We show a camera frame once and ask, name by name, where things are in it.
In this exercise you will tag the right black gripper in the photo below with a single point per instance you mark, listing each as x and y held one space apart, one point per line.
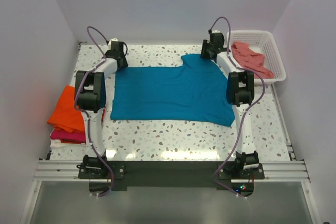
205 44

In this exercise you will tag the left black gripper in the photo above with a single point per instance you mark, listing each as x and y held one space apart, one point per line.
125 62

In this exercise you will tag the blue t shirt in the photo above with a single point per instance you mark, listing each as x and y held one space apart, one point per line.
193 91

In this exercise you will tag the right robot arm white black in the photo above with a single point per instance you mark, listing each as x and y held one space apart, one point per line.
240 93

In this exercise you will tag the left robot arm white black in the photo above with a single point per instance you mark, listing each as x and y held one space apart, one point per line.
90 100

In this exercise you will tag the salmon pink t shirt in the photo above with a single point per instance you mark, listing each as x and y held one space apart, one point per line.
247 58

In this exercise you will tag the white plastic basket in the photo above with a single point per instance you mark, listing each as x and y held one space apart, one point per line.
262 42

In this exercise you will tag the orange folded t shirt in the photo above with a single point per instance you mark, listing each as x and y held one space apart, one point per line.
65 116

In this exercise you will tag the magenta folded t shirt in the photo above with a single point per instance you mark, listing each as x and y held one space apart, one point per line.
68 137

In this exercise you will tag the white folded t shirt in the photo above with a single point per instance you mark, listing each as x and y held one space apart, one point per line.
60 144

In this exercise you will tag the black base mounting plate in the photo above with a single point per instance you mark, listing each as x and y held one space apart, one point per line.
121 175

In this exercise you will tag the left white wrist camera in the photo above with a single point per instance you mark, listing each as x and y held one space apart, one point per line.
111 41

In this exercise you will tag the aluminium rail frame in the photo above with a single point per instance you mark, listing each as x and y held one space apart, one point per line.
66 171

